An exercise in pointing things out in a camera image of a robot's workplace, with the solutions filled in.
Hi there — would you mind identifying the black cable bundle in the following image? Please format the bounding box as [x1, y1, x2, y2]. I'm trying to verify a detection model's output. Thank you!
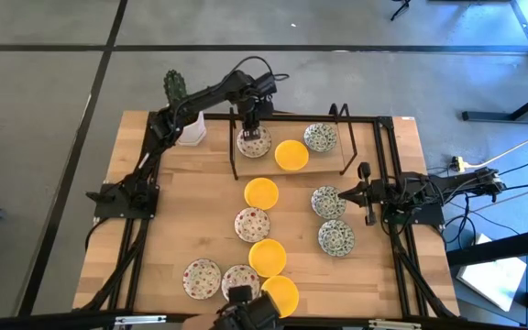
[442, 182, 528, 239]

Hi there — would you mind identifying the red floral bowl green outside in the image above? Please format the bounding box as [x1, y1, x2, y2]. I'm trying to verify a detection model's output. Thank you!
[220, 264, 261, 303]
[181, 258, 223, 301]
[236, 124, 273, 160]
[233, 206, 272, 244]

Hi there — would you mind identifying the yellow power strip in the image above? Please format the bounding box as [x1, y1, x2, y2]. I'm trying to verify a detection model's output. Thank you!
[450, 155, 475, 173]

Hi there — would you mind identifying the white flat box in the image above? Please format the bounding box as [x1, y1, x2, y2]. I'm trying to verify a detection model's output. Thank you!
[456, 232, 528, 313]

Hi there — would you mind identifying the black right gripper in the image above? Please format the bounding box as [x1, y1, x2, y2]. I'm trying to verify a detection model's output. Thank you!
[338, 161, 388, 227]

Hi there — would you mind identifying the white hexagonal plant pot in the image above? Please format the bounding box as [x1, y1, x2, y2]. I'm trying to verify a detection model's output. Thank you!
[176, 109, 208, 148]

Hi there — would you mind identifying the white cable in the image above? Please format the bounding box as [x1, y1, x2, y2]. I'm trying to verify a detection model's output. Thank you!
[472, 126, 528, 167]

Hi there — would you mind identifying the blue floral bowl teal outside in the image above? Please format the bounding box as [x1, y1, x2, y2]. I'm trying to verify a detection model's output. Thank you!
[317, 219, 357, 258]
[310, 184, 347, 220]
[302, 122, 338, 153]

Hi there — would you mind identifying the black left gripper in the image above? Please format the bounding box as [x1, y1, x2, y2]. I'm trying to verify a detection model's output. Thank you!
[239, 95, 275, 141]

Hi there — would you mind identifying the yellow plastic mini bowl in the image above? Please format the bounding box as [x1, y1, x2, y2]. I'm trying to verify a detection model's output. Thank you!
[247, 238, 288, 279]
[273, 138, 311, 172]
[260, 274, 301, 319]
[243, 176, 281, 212]

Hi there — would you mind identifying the black aluminium table frame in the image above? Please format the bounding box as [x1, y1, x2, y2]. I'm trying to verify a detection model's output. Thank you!
[0, 111, 528, 330]

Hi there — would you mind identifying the green cactus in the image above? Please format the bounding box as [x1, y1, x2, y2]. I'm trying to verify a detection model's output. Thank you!
[162, 69, 190, 105]

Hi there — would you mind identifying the black desk leg frame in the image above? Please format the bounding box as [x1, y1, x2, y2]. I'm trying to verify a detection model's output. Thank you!
[461, 0, 528, 126]

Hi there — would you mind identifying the black stand leg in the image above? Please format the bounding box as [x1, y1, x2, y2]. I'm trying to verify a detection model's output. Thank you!
[390, 0, 413, 22]

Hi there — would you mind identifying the black wire dish rack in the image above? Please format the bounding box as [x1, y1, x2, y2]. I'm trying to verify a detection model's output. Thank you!
[226, 100, 360, 182]

